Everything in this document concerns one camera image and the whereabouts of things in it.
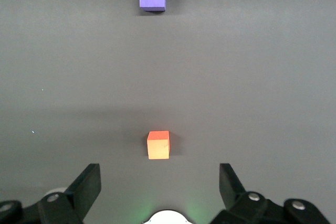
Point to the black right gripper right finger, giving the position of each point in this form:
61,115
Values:
236,195

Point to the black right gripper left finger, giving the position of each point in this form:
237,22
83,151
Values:
78,195

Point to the orange foam block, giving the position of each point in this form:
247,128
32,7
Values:
158,148

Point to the dark grey table mat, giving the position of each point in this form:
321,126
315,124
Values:
236,77

